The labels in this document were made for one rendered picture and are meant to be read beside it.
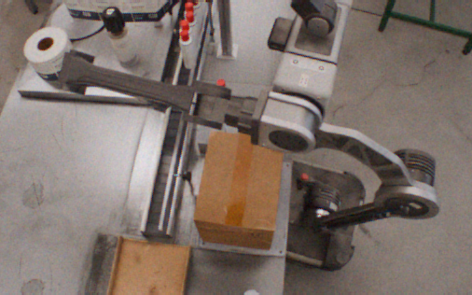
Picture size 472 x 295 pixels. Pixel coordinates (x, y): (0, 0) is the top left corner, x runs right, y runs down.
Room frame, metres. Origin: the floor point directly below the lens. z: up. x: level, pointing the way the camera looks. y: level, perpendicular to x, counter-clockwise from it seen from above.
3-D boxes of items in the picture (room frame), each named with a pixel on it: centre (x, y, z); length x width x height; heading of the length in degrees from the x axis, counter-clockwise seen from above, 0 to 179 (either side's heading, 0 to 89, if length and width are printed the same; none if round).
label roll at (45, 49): (1.18, 0.77, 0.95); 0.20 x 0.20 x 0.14
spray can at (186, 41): (1.10, 0.15, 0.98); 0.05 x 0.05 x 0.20
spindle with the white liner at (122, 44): (1.16, 0.43, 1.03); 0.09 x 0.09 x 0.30
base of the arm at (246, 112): (0.48, -0.04, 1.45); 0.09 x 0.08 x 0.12; 158
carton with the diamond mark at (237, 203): (0.46, -0.02, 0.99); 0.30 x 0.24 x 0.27; 168
